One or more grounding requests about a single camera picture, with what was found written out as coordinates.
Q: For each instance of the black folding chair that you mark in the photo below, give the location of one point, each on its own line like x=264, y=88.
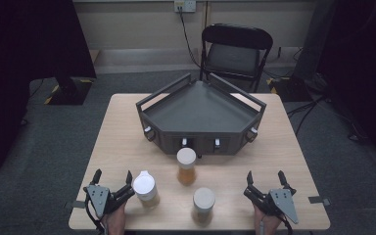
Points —
x=238, y=36

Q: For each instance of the amber jar with beige lid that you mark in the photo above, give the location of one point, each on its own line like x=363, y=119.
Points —
x=186, y=163

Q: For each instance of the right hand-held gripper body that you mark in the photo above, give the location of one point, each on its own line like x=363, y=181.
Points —
x=282, y=201

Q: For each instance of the black curtain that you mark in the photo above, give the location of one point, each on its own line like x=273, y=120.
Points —
x=29, y=39
x=365, y=49

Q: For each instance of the white wall socket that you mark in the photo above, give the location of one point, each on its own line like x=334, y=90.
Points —
x=185, y=5

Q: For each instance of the pale jar with grey lid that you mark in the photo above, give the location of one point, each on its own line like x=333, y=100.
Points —
x=204, y=200

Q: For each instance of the black rotary knob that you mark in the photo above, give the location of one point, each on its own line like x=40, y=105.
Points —
x=184, y=142
x=148, y=131

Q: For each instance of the dark grey corner rack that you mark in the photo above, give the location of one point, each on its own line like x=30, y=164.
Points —
x=202, y=107

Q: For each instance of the jar with white spouted lid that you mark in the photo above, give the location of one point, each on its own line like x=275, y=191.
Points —
x=145, y=188

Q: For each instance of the grey upright panel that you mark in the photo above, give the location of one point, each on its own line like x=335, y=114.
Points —
x=313, y=39

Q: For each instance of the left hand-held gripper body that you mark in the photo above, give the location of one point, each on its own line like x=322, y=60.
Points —
x=98, y=199

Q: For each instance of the black stand base yellow tape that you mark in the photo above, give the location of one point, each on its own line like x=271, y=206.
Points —
x=68, y=93
x=290, y=90

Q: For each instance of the black rack hook white top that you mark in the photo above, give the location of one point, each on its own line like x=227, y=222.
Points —
x=252, y=132
x=217, y=143

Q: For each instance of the person's right hand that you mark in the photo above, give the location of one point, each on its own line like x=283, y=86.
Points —
x=267, y=224

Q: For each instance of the grey table edge tab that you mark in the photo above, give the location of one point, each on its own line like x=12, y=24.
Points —
x=75, y=204
x=319, y=200

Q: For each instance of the right black rotary knob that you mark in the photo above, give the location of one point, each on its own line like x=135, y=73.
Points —
x=184, y=142

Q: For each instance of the left black rotary knob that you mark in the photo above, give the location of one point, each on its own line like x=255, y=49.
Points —
x=148, y=131

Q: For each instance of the person's left hand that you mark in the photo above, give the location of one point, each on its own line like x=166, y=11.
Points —
x=116, y=222

